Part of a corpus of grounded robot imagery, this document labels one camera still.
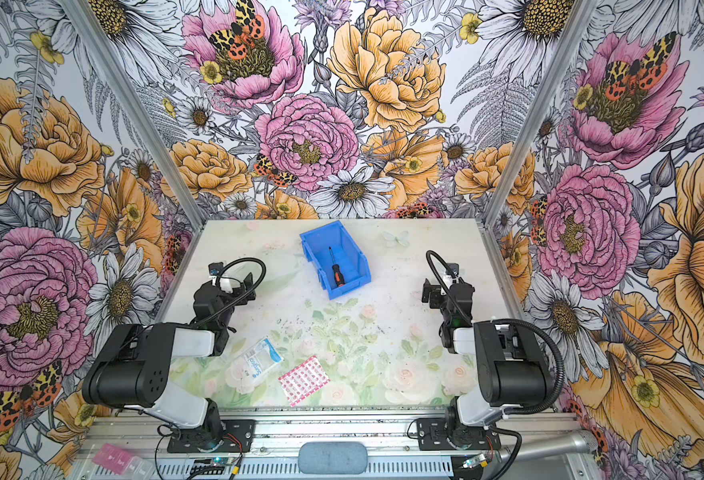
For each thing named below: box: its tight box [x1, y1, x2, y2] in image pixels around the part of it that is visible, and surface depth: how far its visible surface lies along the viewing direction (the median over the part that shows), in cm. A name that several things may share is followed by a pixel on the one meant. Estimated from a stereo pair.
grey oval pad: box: [297, 442, 369, 475], surface depth 70 cm
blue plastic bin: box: [300, 220, 372, 300], surface depth 107 cm
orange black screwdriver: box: [328, 246, 345, 287], surface depth 104 cm
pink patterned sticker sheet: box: [278, 355, 331, 407], surface depth 85 cm
